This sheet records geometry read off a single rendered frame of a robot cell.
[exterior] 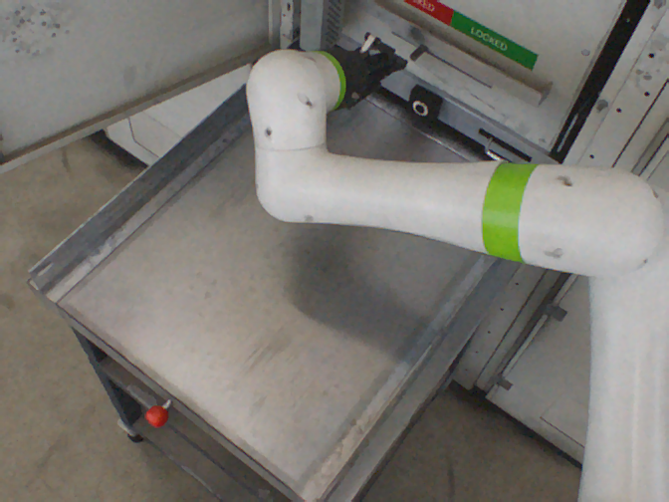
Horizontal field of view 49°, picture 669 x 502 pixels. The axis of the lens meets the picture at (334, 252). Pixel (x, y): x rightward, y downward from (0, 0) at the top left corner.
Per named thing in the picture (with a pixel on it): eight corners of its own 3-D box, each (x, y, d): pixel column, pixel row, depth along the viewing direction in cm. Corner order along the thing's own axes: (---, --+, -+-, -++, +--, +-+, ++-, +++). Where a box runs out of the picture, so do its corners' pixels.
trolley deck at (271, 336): (332, 532, 108) (334, 524, 103) (35, 297, 124) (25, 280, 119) (546, 230, 139) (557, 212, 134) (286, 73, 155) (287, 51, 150)
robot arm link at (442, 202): (520, 150, 90) (484, 171, 82) (517, 243, 95) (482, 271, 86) (284, 132, 110) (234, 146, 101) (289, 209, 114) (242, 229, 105)
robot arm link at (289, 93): (298, 53, 92) (225, 53, 97) (304, 152, 96) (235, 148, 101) (349, 43, 103) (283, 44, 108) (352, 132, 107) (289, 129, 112)
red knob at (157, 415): (159, 432, 113) (157, 426, 110) (144, 420, 113) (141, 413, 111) (180, 410, 115) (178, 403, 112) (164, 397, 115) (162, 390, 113)
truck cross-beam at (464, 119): (548, 183, 135) (558, 162, 130) (313, 46, 149) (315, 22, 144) (560, 166, 137) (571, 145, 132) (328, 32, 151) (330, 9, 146)
